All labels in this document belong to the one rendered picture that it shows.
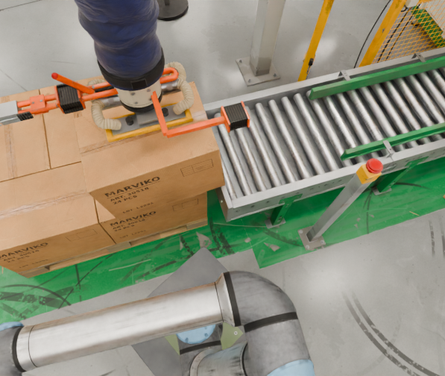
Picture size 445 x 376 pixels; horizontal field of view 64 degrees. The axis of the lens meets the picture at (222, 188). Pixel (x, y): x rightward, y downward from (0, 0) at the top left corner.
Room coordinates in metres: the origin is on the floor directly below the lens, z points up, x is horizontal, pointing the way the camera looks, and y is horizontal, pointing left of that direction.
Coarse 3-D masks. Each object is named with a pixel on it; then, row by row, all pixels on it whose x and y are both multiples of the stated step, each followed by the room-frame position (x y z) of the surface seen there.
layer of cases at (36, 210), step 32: (0, 128) 1.11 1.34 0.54; (32, 128) 1.13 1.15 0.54; (64, 128) 1.15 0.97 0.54; (0, 160) 0.90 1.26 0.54; (32, 160) 0.91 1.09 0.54; (64, 160) 0.93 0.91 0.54; (0, 192) 0.70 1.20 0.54; (32, 192) 0.72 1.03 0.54; (64, 192) 0.74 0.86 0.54; (0, 224) 0.53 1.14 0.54; (32, 224) 0.54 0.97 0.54; (64, 224) 0.56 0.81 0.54; (96, 224) 0.58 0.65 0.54; (128, 224) 0.63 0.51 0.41; (160, 224) 0.70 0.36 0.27; (0, 256) 0.38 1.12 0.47; (32, 256) 0.42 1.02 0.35; (64, 256) 0.47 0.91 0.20
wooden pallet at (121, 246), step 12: (168, 228) 0.71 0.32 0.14; (180, 228) 0.76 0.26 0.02; (192, 228) 0.77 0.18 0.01; (132, 240) 0.62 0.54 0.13; (144, 240) 0.65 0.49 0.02; (96, 252) 0.55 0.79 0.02; (108, 252) 0.55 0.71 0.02; (48, 264) 0.42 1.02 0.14; (60, 264) 0.45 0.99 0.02; (72, 264) 0.46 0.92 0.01; (24, 276) 0.35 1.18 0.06
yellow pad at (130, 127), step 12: (168, 108) 0.88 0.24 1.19; (120, 120) 0.80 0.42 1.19; (132, 120) 0.79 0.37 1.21; (168, 120) 0.82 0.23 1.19; (180, 120) 0.83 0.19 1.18; (192, 120) 0.84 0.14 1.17; (108, 132) 0.74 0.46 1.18; (120, 132) 0.74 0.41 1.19; (132, 132) 0.75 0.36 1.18; (144, 132) 0.76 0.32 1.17
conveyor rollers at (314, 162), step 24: (432, 72) 1.85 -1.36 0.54; (336, 96) 1.58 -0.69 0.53; (384, 96) 1.59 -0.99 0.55; (408, 96) 1.62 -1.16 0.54; (432, 96) 1.66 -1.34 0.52; (264, 120) 1.33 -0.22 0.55; (312, 120) 1.36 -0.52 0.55; (336, 120) 1.38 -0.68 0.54; (384, 120) 1.41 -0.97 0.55; (408, 120) 1.43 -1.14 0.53; (240, 144) 1.15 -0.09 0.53; (264, 144) 1.16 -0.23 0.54; (288, 144) 1.17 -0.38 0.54; (336, 144) 1.20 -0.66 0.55; (408, 144) 1.26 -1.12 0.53; (240, 168) 0.98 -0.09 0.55; (288, 168) 1.01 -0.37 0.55; (336, 168) 1.03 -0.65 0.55
